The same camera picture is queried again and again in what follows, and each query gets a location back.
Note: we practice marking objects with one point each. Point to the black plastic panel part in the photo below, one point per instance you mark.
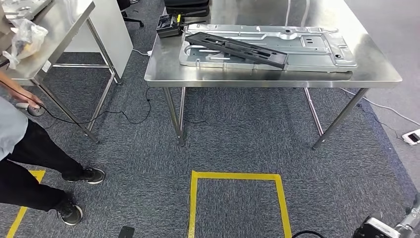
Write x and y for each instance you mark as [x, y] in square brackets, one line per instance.
[236, 47]

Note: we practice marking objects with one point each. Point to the white power strip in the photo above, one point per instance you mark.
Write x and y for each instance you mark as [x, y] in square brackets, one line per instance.
[411, 138]

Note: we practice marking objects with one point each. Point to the small handheld switch device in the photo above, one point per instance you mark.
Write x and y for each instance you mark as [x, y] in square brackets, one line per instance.
[36, 111]

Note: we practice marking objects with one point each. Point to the stainless steel side table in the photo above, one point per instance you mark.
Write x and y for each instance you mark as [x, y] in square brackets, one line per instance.
[65, 16]

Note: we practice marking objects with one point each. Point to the person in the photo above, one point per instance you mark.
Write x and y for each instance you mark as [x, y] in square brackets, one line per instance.
[29, 148]

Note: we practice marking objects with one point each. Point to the black office chair base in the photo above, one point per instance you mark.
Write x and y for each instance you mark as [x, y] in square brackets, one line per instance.
[133, 20]

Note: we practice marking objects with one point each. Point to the stainless steel workbench table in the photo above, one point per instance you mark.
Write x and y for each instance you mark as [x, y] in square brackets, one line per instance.
[370, 65]

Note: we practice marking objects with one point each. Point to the white partition board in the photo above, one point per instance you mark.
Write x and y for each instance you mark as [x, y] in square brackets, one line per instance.
[111, 33]

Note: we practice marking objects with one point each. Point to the person's hand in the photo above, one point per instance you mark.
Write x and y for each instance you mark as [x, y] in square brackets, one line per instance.
[28, 98]

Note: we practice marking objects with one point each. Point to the clear plastic bag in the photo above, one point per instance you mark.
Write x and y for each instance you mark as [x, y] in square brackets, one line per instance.
[28, 39]

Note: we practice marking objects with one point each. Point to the black remote controller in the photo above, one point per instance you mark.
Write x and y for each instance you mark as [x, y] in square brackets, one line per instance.
[167, 26]

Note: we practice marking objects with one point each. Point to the stamped grey metal panel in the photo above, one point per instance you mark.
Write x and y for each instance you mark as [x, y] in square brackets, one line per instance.
[311, 52]

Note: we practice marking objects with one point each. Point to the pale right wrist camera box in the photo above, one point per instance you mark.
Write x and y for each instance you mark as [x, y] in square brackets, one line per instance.
[374, 230]

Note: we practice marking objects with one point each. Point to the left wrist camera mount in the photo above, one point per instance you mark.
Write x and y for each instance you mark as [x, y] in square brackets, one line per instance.
[126, 232]

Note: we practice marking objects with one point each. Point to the black zip case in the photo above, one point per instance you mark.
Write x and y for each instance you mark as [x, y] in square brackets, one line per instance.
[187, 5]

